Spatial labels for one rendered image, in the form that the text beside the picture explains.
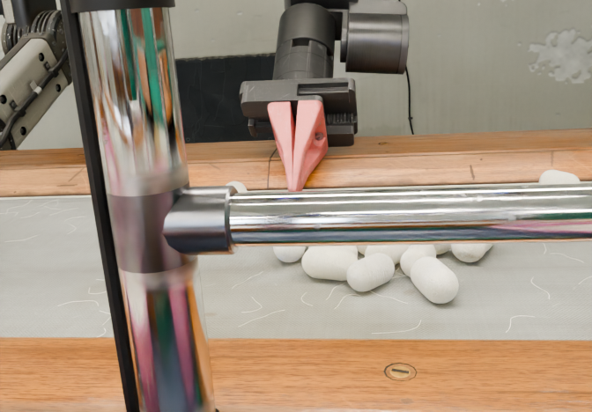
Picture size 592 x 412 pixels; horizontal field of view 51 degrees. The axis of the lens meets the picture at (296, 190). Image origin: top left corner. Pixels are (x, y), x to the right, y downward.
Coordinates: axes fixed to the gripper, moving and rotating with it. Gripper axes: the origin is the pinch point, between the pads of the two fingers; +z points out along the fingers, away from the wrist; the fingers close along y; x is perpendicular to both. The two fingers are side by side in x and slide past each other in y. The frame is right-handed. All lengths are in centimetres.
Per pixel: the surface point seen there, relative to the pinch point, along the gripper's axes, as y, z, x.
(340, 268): 5.0, 12.6, -10.6
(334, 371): 5.6, 21.4, -19.9
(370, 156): 6.3, -5.4, 3.3
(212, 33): -58, -151, 120
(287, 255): 1.5, 10.8, -8.5
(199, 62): -64, -142, 127
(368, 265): 6.6, 12.9, -11.6
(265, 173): -3.3, -3.6, 3.3
